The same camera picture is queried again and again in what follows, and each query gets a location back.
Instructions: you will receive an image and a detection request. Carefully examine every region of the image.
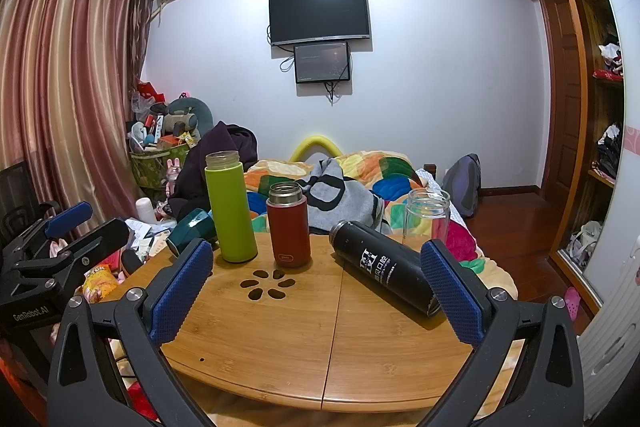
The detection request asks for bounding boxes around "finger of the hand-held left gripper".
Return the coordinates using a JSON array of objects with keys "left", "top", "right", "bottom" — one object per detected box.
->
[
  {"left": 0, "top": 201, "right": 94, "bottom": 258},
  {"left": 20, "top": 218, "right": 132, "bottom": 289}
]

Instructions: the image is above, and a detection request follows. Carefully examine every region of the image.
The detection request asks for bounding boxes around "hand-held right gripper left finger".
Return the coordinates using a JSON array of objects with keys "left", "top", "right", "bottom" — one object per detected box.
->
[{"left": 47, "top": 238, "right": 217, "bottom": 427}]

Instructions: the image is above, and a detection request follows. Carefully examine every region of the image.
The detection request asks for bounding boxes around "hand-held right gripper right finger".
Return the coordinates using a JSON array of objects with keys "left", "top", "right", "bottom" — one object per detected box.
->
[{"left": 419, "top": 238, "right": 585, "bottom": 427}]

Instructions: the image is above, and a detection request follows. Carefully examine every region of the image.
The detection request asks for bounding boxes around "teal cup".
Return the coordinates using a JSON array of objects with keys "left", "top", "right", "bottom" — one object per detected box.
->
[{"left": 166, "top": 208, "right": 221, "bottom": 258}]

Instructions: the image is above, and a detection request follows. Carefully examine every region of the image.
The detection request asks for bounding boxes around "black thermos cup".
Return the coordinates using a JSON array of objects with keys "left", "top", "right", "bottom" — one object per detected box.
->
[{"left": 328, "top": 220, "right": 443, "bottom": 319}]

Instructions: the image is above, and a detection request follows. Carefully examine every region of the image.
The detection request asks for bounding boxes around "clear glass cup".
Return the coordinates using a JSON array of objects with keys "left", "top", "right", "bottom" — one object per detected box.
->
[{"left": 403, "top": 188, "right": 452, "bottom": 254}]

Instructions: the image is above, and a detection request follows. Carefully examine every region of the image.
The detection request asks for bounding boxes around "tall green thermos cup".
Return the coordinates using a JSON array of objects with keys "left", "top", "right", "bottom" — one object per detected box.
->
[{"left": 204, "top": 150, "right": 259, "bottom": 264}]

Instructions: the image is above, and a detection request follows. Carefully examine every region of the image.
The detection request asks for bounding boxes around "red thermos cup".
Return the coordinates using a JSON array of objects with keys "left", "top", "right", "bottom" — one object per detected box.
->
[{"left": 265, "top": 182, "right": 312, "bottom": 267}]

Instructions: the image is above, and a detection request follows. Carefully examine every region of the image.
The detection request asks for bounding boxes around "yellow snack packet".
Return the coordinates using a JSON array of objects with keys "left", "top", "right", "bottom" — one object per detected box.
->
[{"left": 80, "top": 264, "right": 119, "bottom": 304}]

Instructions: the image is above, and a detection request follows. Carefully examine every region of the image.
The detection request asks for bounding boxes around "black mesh chair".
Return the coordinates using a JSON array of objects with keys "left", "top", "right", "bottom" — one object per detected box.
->
[{"left": 0, "top": 161, "right": 62, "bottom": 248}]

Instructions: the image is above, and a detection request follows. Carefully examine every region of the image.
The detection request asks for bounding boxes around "green basket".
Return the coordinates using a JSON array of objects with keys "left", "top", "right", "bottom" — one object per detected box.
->
[{"left": 130, "top": 142, "right": 197, "bottom": 202}]

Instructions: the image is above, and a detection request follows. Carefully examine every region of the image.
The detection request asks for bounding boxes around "pink rabbit toy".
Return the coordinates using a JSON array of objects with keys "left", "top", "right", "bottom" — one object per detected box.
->
[{"left": 165, "top": 158, "right": 182, "bottom": 196}]

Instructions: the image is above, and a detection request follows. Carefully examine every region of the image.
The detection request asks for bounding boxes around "grey backpack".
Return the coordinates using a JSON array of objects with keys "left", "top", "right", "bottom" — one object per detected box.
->
[{"left": 440, "top": 153, "right": 484, "bottom": 219}]

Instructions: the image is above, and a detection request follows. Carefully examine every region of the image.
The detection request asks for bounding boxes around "pink slipper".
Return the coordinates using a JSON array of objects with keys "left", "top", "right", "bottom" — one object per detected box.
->
[{"left": 564, "top": 287, "right": 581, "bottom": 321}]

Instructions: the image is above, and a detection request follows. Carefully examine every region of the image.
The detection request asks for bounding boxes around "colourful patchwork quilt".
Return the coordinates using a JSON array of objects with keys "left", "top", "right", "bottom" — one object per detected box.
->
[{"left": 245, "top": 150, "right": 518, "bottom": 303}]

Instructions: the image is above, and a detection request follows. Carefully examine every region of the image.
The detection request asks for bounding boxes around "pink striped curtain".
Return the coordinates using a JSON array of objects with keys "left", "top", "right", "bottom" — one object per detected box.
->
[{"left": 0, "top": 0, "right": 161, "bottom": 248}]

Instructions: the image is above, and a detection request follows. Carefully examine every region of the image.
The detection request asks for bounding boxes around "red bag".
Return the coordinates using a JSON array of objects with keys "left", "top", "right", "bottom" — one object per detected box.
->
[{"left": 135, "top": 78, "right": 166, "bottom": 106}]

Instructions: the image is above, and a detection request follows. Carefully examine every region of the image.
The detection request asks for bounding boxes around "grey black sweater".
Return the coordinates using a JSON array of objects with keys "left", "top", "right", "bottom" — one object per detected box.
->
[{"left": 300, "top": 157, "right": 393, "bottom": 235}]

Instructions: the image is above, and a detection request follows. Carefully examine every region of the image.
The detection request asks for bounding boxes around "dark purple jacket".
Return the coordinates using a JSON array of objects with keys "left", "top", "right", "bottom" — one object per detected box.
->
[{"left": 167, "top": 121, "right": 259, "bottom": 222}]

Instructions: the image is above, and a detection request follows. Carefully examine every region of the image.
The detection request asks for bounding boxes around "grey green plush toy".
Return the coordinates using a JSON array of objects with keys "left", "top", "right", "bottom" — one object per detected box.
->
[{"left": 164, "top": 95, "right": 214, "bottom": 136}]

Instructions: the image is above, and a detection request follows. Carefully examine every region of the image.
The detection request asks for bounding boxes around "yellow foam tube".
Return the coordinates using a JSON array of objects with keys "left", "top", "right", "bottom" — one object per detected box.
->
[{"left": 289, "top": 136, "right": 346, "bottom": 164}]

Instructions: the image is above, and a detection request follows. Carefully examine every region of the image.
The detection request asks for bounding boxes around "wooden wardrobe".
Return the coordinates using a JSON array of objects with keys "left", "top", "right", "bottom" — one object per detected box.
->
[{"left": 467, "top": 0, "right": 627, "bottom": 308}]

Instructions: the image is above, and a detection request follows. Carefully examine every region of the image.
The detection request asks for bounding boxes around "wooden door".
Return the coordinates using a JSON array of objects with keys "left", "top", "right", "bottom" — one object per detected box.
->
[{"left": 537, "top": 0, "right": 590, "bottom": 208}]

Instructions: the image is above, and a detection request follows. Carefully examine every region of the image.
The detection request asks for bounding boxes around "black monitor cable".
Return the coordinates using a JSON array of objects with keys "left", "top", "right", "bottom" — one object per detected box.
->
[{"left": 322, "top": 79, "right": 352, "bottom": 106}]

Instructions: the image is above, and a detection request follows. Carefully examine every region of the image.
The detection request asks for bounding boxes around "small black wall monitor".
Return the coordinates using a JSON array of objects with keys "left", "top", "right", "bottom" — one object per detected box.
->
[{"left": 294, "top": 41, "right": 351, "bottom": 84}]

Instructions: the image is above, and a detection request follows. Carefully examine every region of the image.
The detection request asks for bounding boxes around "large black wall television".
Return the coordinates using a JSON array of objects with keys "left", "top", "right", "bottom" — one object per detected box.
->
[{"left": 268, "top": 0, "right": 372, "bottom": 47}]

